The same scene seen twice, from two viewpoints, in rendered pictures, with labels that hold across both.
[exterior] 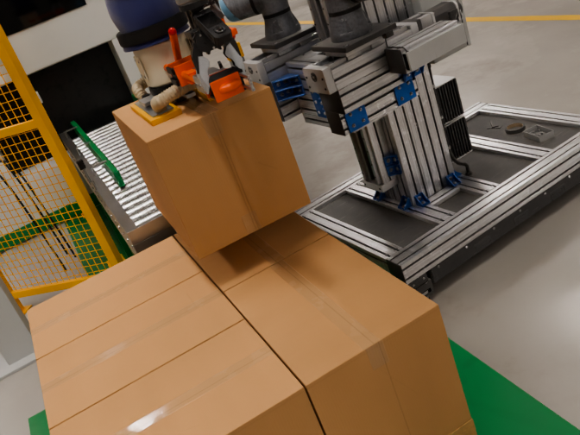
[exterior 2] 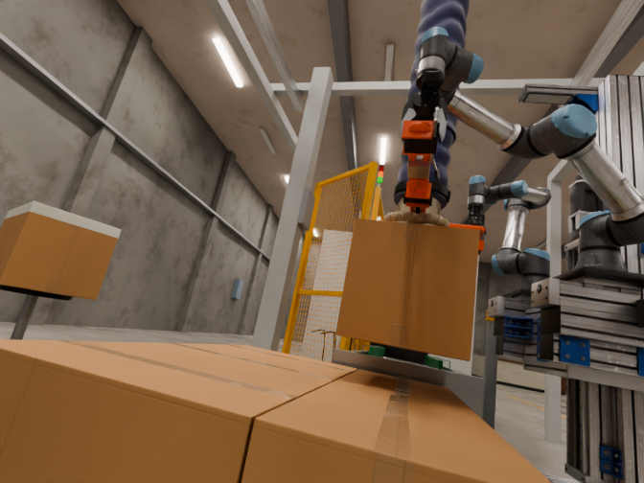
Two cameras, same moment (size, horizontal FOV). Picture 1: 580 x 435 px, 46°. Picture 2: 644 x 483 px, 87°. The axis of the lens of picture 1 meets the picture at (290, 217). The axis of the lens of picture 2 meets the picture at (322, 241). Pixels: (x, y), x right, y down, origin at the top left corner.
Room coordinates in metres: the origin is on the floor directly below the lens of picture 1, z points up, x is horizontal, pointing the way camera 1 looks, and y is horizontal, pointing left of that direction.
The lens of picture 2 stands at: (0.87, -0.22, 0.68)
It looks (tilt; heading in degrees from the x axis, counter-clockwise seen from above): 15 degrees up; 33
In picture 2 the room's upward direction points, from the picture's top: 11 degrees clockwise
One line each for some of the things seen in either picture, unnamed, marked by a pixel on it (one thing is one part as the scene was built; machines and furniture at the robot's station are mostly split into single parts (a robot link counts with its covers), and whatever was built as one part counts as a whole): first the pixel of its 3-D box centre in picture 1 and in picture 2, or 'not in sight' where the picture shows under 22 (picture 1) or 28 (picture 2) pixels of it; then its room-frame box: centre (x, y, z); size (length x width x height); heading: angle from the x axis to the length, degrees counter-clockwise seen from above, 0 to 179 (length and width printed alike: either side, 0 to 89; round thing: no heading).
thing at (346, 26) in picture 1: (348, 21); (599, 264); (2.37, -0.43, 1.09); 0.15 x 0.15 x 0.10
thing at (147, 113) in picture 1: (153, 104); not in sight; (2.19, 0.28, 1.10); 0.34 x 0.10 x 0.05; 15
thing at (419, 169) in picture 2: (209, 80); (419, 166); (1.76, 0.07, 1.20); 0.07 x 0.07 x 0.04; 15
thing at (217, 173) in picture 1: (205, 154); (408, 296); (2.21, 0.19, 0.87); 0.60 x 0.40 x 0.40; 15
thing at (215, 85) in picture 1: (222, 85); (417, 138); (1.63, 0.04, 1.20); 0.08 x 0.07 x 0.05; 15
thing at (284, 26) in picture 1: (280, 22); (536, 285); (2.83, -0.25, 1.09); 0.15 x 0.15 x 0.10
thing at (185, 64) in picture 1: (186, 70); (418, 195); (1.97, 0.12, 1.20); 0.10 x 0.08 x 0.06; 105
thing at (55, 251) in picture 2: not in sight; (50, 253); (1.69, 2.06, 0.82); 0.60 x 0.40 x 0.40; 82
